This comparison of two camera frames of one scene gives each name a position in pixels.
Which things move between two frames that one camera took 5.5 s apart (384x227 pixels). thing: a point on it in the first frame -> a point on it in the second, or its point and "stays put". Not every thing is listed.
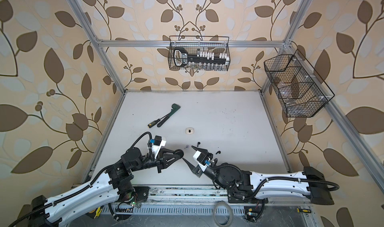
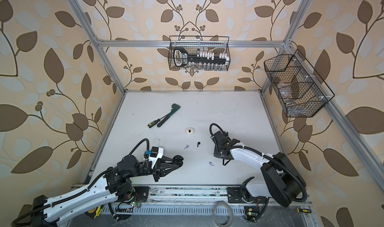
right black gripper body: (201, 172) -> (216, 152)
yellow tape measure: (98, 211) stays put
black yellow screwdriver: (153, 123) stays put
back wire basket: (196, 53) stays put
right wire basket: (301, 91) stays put
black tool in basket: (181, 58) stays put
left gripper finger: (179, 152) -> (164, 159)
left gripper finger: (169, 158) -> (165, 168)
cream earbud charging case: (189, 131) stays put
